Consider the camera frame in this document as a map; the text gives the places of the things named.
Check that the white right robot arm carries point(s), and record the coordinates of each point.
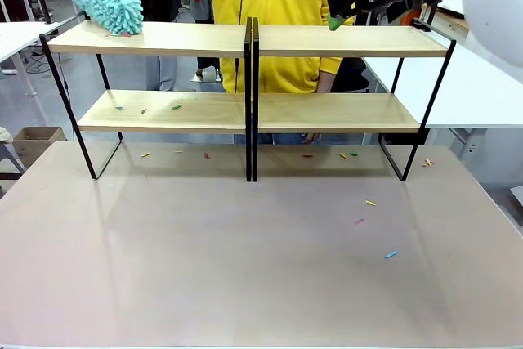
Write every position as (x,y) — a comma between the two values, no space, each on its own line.
(494,10)

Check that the person's left forearm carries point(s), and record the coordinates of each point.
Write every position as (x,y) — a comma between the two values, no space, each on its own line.
(325,81)

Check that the person's left hand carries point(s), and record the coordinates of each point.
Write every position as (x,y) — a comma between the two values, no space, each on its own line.
(311,137)

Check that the orange background object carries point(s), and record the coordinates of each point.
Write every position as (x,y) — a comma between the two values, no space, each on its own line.
(407,19)

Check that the wood-top background table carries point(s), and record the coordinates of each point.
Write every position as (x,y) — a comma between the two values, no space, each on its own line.
(447,18)

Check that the person in yellow hoodie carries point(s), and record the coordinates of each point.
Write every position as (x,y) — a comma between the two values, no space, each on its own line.
(278,5)

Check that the large white table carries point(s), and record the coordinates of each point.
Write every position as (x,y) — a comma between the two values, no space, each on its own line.
(470,95)

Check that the white side table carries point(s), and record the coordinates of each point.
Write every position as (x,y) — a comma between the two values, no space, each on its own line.
(16,38)

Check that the cardboard box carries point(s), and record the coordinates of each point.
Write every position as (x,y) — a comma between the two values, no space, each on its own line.
(38,144)

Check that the wooden two-tier black-frame shelf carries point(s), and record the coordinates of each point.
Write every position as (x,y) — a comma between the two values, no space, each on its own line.
(327,42)
(184,40)

